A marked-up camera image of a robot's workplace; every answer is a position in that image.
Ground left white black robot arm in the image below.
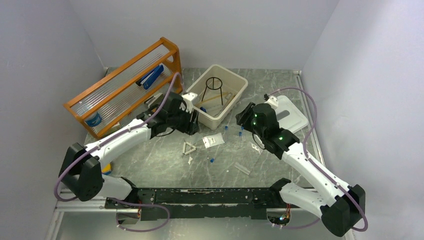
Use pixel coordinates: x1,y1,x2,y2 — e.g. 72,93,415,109
58,92,199,208

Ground black wire tripod stand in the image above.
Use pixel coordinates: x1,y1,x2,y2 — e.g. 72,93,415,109
201,76,224,106

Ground blue white roll on shelf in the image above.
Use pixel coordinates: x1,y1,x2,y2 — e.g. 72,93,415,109
84,111,103,128

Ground wrist white camera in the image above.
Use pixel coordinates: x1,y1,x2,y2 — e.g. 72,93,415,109
181,92,199,113
264,94,279,110

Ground blue stapler on shelf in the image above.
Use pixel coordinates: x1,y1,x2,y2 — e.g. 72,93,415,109
135,64,164,90

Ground tan rubber tubing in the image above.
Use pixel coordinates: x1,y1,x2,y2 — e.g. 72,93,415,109
195,92,228,107

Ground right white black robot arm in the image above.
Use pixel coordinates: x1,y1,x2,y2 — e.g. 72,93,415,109
236,102,368,237

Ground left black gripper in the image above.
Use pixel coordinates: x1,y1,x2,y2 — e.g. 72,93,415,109
167,104,200,136

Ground white bin lid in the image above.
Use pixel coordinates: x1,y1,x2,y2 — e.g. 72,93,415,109
273,95,309,133

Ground yellow blue block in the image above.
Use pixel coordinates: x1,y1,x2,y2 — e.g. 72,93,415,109
101,163,112,175

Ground beige plastic bin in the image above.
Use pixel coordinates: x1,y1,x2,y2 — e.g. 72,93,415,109
187,64,248,130

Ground clear test tube rack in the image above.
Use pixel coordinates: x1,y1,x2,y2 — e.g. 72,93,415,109
234,162,251,176

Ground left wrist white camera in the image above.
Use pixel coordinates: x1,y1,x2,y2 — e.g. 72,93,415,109
181,92,199,113

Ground orange wooden shelf rack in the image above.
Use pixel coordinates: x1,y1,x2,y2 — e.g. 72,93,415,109
63,37,182,139

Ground clear plastic funnel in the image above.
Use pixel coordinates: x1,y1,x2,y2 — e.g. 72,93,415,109
191,135,205,149

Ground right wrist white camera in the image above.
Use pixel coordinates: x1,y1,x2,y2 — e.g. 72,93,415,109
264,94,279,110

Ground small clear plastic bag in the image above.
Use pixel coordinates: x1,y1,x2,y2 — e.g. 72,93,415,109
250,142,264,154

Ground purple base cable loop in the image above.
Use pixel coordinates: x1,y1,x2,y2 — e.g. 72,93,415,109
109,198,171,233

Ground grey white device on shelf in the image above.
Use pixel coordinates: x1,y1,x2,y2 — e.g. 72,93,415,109
144,92,164,108

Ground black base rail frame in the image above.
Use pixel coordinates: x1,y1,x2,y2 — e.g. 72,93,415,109
54,187,327,221

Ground metal crucible tongs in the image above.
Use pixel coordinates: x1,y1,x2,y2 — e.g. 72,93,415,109
218,92,235,108

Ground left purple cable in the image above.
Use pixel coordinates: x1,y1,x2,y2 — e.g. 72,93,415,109
53,72,185,203

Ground white clay triangle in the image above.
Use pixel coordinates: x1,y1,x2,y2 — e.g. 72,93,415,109
181,141,197,156

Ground white plastic packet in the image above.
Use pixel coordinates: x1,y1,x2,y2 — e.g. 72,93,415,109
202,132,225,149

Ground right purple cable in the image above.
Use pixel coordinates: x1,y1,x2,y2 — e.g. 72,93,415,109
269,86,369,233

